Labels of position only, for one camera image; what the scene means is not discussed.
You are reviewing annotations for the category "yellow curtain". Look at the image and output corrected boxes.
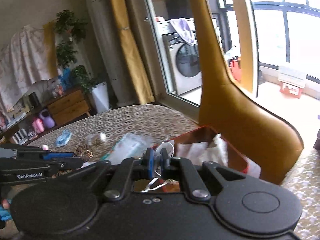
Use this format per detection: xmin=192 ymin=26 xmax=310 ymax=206
xmin=111 ymin=0 xmax=155 ymax=105

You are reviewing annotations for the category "bag of cotton swabs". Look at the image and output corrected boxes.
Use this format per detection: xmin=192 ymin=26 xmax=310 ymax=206
xmin=85 ymin=132 xmax=106 ymax=146

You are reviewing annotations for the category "front load washing machine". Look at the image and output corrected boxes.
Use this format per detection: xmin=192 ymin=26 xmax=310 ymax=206
xmin=156 ymin=21 xmax=202 ymax=95

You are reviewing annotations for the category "pink toy case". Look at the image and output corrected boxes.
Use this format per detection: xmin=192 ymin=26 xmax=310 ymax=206
xmin=32 ymin=118 xmax=45 ymax=134

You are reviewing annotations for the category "purple kettlebell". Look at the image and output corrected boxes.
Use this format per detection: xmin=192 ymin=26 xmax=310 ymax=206
xmin=39 ymin=109 xmax=55 ymax=129

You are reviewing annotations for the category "blue cartoon face mask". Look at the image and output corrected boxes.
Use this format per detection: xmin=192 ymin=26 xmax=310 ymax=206
xmin=55 ymin=129 xmax=72 ymax=147

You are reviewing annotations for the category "white earphone cable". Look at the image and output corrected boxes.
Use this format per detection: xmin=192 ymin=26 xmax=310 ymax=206
xmin=139 ymin=140 xmax=176 ymax=194

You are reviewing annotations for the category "brown beaded scrunchie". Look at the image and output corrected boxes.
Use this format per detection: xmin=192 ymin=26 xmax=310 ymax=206
xmin=74 ymin=144 xmax=93 ymax=162

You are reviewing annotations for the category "wooden drawer cabinet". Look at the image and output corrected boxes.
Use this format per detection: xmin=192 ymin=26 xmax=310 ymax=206
xmin=1 ymin=87 xmax=92 ymax=140

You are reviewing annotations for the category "teal white tissue pack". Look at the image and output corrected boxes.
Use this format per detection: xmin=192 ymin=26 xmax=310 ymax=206
xmin=101 ymin=133 xmax=153 ymax=165

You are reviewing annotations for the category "tan giraffe shaped chair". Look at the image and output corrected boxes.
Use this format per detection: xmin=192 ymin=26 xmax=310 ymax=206
xmin=190 ymin=0 xmax=304 ymax=185

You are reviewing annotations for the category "blue gloved hand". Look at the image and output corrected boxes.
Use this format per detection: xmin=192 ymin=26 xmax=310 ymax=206
xmin=0 ymin=199 xmax=12 ymax=222

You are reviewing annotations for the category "purple towel on washer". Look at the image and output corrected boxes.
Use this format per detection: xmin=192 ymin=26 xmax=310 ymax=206
xmin=169 ymin=18 xmax=195 ymax=46

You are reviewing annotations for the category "white plant pot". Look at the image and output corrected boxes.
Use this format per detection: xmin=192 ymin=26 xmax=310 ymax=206
xmin=91 ymin=82 xmax=111 ymax=114

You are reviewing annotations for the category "white fabric piece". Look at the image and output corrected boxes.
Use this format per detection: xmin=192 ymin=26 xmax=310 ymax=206
xmin=175 ymin=142 xmax=208 ymax=165

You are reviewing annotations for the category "potted green tree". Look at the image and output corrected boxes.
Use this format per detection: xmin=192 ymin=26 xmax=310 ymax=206
xmin=54 ymin=10 xmax=98 ymax=94

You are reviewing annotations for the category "red white cardboard box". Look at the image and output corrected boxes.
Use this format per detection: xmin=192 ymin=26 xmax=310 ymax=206
xmin=278 ymin=62 xmax=306 ymax=99

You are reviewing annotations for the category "tall covered air conditioner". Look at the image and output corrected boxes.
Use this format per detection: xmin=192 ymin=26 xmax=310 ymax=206
xmin=86 ymin=0 xmax=136 ymax=107

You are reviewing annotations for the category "red bucket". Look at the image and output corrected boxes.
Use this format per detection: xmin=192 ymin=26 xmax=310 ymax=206
xmin=229 ymin=59 xmax=242 ymax=82

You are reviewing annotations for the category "white floral draped cloth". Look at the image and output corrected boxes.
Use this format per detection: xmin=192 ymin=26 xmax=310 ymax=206
xmin=1 ymin=22 xmax=58 ymax=113

